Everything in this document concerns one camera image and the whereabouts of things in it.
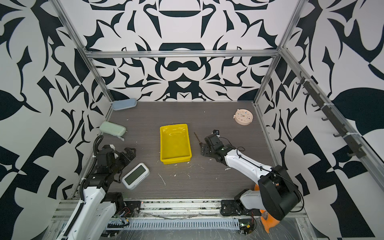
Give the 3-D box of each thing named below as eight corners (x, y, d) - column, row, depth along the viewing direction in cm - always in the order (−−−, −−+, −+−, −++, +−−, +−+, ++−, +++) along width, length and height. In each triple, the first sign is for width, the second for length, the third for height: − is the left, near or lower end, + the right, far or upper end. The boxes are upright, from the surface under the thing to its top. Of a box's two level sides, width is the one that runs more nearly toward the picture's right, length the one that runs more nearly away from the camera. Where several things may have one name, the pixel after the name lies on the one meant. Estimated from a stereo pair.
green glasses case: (98, 130, 104) (96, 128, 102) (105, 122, 109) (103, 119, 106) (122, 137, 101) (120, 135, 98) (128, 129, 105) (127, 126, 103)
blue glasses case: (113, 110, 118) (111, 107, 115) (114, 103, 122) (112, 100, 120) (136, 106, 120) (135, 103, 118) (136, 100, 125) (135, 97, 122)
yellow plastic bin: (162, 166, 90) (160, 160, 84) (161, 131, 106) (159, 125, 100) (193, 161, 92) (193, 156, 86) (187, 128, 107) (187, 122, 101)
